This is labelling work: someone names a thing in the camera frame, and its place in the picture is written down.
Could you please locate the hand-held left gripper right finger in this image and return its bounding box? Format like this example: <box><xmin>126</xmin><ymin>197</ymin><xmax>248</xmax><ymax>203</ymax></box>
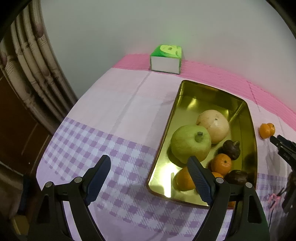
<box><xmin>187</xmin><ymin>156</ymin><xmax>271</xmax><ymax>241</ymax></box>

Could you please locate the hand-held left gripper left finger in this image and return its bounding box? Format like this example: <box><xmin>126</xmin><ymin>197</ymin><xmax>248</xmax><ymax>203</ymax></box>
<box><xmin>29</xmin><ymin>154</ymin><xmax>111</xmax><ymax>241</ymax></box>

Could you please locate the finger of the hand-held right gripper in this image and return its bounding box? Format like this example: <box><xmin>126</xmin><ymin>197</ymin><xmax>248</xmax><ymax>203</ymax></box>
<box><xmin>277</xmin><ymin>134</ymin><xmax>296</xmax><ymax>150</ymax></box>
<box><xmin>270</xmin><ymin>136</ymin><xmax>296</xmax><ymax>164</ymax></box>

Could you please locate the dark brown water chestnut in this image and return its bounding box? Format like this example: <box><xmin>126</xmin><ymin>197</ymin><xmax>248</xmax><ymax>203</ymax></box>
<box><xmin>222</xmin><ymin>140</ymin><xmax>241</xmax><ymax>161</ymax></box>
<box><xmin>224</xmin><ymin>170</ymin><xmax>249</xmax><ymax>185</ymax></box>

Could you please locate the green pear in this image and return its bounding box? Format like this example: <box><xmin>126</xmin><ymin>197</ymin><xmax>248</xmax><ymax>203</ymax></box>
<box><xmin>170</xmin><ymin>125</ymin><xmax>212</xmax><ymax>164</ymax></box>

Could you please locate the yellow pear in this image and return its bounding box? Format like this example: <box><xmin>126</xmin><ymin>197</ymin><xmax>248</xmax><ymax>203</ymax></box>
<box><xmin>196</xmin><ymin>110</ymin><xmax>230</xmax><ymax>144</ymax></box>

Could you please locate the red and gold tin box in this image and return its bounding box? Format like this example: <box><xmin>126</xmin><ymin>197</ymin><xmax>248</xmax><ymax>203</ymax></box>
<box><xmin>146</xmin><ymin>80</ymin><xmax>258</xmax><ymax>210</ymax></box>

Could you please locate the pink and purple checked tablecloth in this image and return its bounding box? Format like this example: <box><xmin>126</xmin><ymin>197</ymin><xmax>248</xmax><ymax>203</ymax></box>
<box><xmin>36</xmin><ymin>53</ymin><xmax>296</xmax><ymax>241</ymax></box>

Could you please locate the brown wooden furniture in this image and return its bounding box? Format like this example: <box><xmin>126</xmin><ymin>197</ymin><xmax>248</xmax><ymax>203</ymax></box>
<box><xmin>0</xmin><ymin>70</ymin><xmax>53</xmax><ymax>176</ymax></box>

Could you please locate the green tissue pack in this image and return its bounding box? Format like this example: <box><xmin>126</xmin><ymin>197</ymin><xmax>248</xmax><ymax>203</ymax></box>
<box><xmin>150</xmin><ymin>44</ymin><xmax>183</xmax><ymax>75</ymax></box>

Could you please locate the patterned beige curtain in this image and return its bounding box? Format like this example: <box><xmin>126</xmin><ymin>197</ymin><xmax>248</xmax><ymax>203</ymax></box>
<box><xmin>0</xmin><ymin>0</ymin><xmax>79</xmax><ymax>130</ymax></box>

